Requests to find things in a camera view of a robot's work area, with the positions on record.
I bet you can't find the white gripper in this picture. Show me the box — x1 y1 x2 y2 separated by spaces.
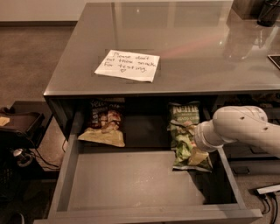
171 120 235 165

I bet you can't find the green jalapeno chip bag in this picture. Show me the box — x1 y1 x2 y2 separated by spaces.
168 120 213 172

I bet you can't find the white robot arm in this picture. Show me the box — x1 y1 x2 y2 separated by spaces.
169 105 280 171

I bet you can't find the rear green kettle chip bag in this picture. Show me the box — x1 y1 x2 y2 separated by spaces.
168 101 200 124

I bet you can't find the dark sea salt chip bag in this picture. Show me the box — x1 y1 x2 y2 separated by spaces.
78 98 125 147

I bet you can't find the grey counter cabinet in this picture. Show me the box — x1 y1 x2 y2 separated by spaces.
45 1 280 135

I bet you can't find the open grey top drawer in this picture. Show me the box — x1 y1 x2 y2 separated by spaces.
34 111 262 224

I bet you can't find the dark tablet on counter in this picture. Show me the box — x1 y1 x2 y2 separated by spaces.
268 55 280 70

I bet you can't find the black cup on counter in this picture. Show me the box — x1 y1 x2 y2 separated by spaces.
257 0 280 27

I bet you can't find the white handwritten paper note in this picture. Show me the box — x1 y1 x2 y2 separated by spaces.
94 50 160 82

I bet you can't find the silver power strip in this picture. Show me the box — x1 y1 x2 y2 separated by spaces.
256 185 280 194

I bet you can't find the black cables right floor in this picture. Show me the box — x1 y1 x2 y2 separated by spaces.
252 189 279 224

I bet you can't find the black cable left floor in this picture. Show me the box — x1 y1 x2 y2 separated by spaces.
29 138 68 172

